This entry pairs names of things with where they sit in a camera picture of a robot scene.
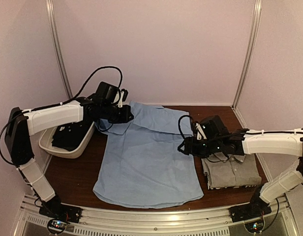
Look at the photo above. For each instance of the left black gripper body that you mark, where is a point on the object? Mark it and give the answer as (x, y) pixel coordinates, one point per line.
(114, 117)

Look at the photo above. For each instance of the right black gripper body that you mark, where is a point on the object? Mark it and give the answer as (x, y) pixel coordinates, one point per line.
(212, 146)

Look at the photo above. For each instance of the light blue shirt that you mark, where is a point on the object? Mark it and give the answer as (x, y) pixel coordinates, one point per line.
(142, 167)

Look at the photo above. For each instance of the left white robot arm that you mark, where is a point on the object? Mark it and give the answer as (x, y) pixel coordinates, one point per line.
(22, 124)

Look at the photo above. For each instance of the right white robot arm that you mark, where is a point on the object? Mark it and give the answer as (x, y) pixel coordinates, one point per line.
(289, 142)

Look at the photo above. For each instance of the folded grey shirt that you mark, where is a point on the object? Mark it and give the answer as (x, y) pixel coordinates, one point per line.
(219, 164)

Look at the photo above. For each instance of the black shirt in basket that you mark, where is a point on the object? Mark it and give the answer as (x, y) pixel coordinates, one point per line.
(70, 136)

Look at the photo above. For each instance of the white plastic basket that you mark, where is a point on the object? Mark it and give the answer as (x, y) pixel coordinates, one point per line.
(45, 143)

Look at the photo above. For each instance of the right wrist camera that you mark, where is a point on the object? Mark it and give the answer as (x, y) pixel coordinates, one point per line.
(200, 132)

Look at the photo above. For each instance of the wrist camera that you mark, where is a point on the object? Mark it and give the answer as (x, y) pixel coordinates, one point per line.
(121, 97)
(200, 132)

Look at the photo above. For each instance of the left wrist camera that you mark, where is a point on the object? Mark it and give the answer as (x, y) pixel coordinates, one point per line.
(121, 97)

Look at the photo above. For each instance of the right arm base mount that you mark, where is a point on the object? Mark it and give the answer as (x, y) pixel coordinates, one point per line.
(254, 209)

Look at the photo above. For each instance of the front aluminium rail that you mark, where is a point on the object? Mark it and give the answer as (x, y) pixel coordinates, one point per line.
(214, 221)

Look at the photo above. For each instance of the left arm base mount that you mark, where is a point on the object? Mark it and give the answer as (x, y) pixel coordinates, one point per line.
(54, 208)

